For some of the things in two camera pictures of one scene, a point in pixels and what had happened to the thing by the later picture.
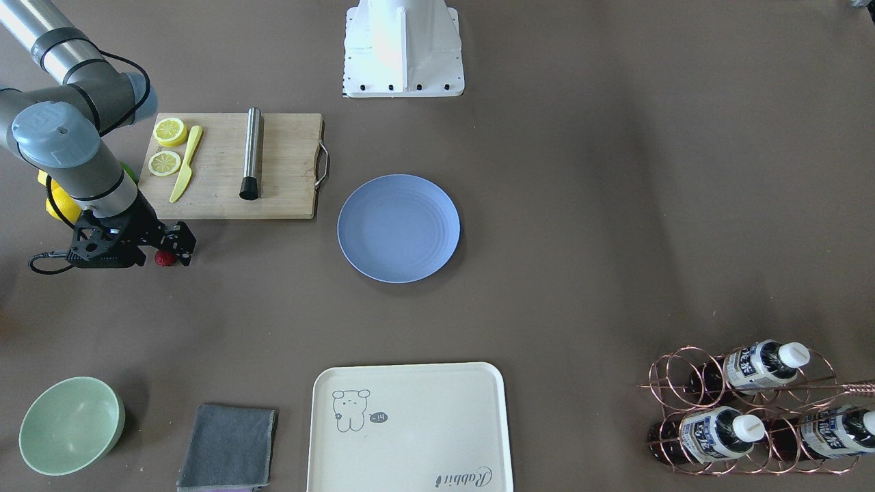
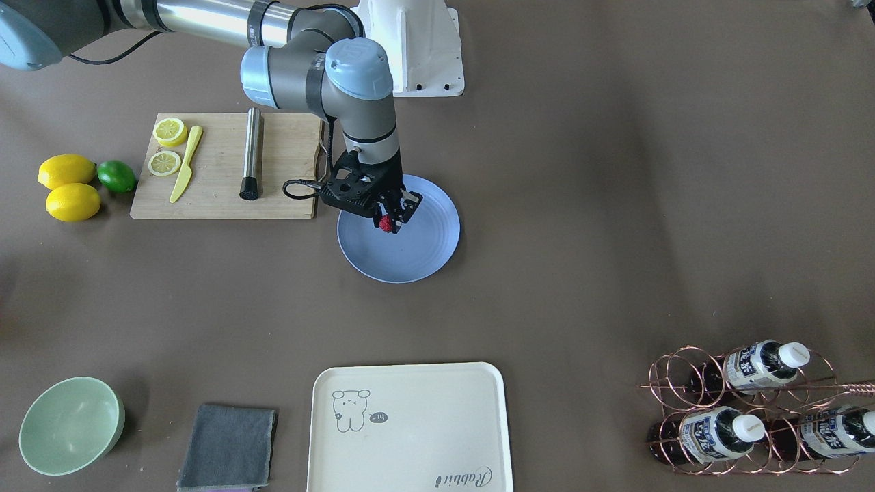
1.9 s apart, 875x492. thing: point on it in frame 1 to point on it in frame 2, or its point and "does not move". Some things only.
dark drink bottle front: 707,434 does not move
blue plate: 398,228 does not move
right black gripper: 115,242 to 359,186
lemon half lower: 169,132 does not move
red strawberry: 164,258 to 385,223
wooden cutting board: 287,173 does not move
